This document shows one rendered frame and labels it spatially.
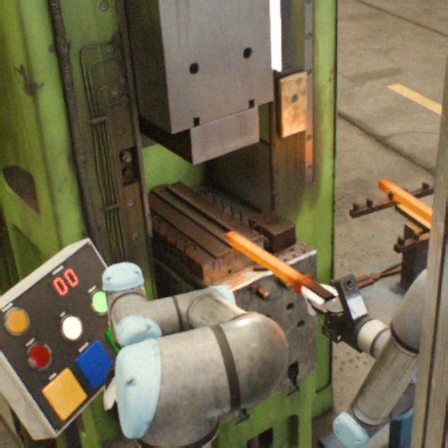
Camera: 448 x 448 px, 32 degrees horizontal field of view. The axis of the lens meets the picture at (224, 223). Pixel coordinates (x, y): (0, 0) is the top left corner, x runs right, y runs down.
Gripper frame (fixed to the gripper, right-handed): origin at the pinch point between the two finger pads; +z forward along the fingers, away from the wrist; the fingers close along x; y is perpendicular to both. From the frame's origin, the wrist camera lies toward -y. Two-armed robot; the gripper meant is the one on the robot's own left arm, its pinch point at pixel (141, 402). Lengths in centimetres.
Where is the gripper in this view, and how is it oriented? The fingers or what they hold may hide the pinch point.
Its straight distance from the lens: 169.1
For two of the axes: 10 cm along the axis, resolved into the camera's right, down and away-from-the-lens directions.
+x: 9.9, -1.3, 1.1
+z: 0.6, 8.6, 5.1
